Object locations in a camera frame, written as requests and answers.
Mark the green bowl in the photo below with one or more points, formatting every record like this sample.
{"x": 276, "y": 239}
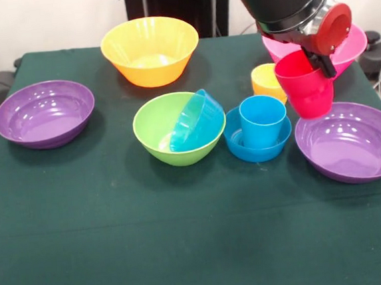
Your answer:
{"x": 152, "y": 126}

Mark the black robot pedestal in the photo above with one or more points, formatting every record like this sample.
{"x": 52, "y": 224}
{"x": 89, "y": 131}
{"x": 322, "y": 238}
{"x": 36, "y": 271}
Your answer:
{"x": 181, "y": 3}

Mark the orange bowl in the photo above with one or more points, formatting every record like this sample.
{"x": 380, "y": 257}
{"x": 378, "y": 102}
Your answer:
{"x": 151, "y": 76}

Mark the blue bowl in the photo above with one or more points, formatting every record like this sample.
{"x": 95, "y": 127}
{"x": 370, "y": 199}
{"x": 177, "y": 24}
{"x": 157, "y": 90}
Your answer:
{"x": 258, "y": 155}
{"x": 199, "y": 128}

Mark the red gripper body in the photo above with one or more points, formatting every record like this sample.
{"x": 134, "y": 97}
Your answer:
{"x": 334, "y": 28}

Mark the dark green tablecloth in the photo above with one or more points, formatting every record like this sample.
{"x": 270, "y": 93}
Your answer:
{"x": 120, "y": 255}

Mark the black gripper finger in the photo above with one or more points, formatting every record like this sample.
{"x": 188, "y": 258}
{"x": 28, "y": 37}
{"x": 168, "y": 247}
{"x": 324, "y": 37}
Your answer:
{"x": 324, "y": 65}
{"x": 307, "y": 55}

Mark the purple bowl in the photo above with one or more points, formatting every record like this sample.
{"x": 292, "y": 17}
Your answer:
{"x": 42, "y": 122}
{"x": 348, "y": 148}

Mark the orange cup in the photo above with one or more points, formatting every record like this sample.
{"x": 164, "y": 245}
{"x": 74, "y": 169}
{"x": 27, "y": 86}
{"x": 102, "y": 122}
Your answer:
{"x": 265, "y": 82}

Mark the red cup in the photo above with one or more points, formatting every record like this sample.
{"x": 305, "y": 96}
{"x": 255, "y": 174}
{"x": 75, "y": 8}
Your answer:
{"x": 306, "y": 95}

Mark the pink bowl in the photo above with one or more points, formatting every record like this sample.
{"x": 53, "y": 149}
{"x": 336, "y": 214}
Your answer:
{"x": 352, "y": 51}

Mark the blue cup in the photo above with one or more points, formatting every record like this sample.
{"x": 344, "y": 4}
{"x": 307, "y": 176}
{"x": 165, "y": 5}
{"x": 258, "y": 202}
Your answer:
{"x": 263, "y": 131}

